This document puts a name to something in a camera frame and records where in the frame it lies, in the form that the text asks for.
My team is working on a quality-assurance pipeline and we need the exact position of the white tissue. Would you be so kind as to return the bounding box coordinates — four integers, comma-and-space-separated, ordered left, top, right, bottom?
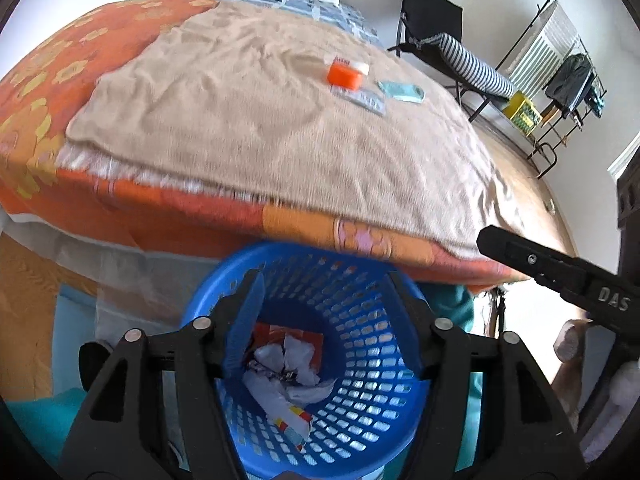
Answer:
242, 335, 335, 413

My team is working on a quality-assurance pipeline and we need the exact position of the long white colourful wrapper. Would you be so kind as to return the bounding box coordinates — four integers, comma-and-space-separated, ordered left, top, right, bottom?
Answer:
262, 394, 312, 451

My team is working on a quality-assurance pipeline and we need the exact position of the right hand white glove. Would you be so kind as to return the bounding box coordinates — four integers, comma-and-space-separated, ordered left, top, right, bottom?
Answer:
552, 320, 639, 465

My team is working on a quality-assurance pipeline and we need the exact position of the blue plastic basket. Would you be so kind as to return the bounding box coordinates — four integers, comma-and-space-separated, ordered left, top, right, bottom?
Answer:
182, 243, 428, 479

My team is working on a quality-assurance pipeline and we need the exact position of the black clothes rack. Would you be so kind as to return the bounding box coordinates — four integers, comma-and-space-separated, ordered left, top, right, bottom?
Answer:
497, 0, 608, 178

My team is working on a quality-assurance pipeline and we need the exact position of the yellow crate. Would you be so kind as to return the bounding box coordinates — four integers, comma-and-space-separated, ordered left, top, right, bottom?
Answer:
502, 91, 542, 136

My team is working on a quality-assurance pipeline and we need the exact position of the dark hanging jacket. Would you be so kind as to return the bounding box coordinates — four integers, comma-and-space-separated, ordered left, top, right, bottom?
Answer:
544, 53, 594, 118

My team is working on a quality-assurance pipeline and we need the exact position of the teal trousers leg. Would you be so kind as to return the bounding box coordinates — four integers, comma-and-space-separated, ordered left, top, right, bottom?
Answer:
1, 297, 472, 479

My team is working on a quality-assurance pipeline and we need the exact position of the striped cushion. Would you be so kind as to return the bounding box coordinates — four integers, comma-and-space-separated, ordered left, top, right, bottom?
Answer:
423, 32, 516, 101

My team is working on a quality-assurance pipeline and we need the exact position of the beige blanket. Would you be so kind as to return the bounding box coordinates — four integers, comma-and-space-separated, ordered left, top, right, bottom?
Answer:
65, 1, 524, 258

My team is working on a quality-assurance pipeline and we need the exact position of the light blue flat packet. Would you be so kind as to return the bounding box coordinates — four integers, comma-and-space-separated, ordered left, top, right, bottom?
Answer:
376, 80, 425, 104

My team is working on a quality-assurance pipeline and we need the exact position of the orange floral bedsheet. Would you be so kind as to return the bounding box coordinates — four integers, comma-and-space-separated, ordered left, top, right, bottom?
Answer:
1, 0, 522, 292

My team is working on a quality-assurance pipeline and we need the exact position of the white radiator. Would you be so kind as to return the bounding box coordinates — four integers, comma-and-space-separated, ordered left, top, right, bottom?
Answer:
502, 0, 579, 100

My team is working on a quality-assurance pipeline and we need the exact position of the orange plastic cap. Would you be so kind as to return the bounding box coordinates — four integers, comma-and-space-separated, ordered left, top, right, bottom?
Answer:
326, 62, 363, 91

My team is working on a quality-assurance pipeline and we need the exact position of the black folding chair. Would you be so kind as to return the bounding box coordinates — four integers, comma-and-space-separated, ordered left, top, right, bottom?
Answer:
388, 0, 516, 105

